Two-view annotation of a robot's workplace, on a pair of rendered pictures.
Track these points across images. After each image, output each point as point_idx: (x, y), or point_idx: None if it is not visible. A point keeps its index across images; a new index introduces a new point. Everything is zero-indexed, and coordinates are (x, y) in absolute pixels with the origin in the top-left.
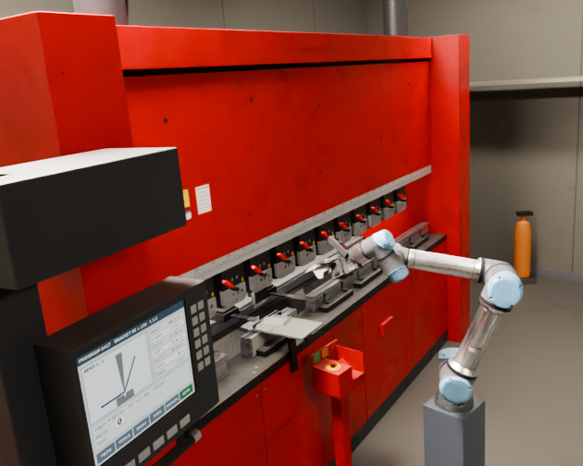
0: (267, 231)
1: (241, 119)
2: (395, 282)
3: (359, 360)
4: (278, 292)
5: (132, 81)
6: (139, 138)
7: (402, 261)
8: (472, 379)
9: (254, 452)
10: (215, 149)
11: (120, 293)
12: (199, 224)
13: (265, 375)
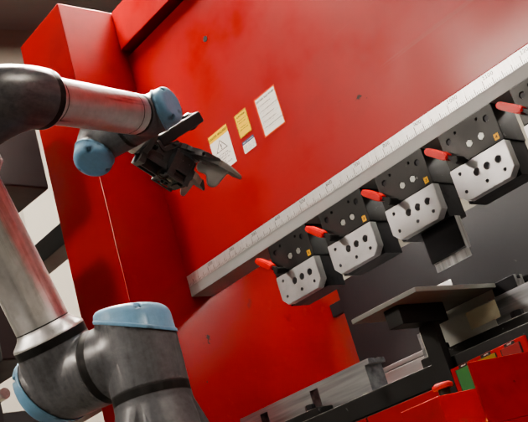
0: (409, 113)
1: None
2: (88, 175)
3: (484, 386)
4: None
5: (168, 22)
6: (182, 77)
7: (85, 131)
8: (17, 361)
9: None
10: (274, 30)
11: (91, 258)
12: (269, 149)
13: (375, 402)
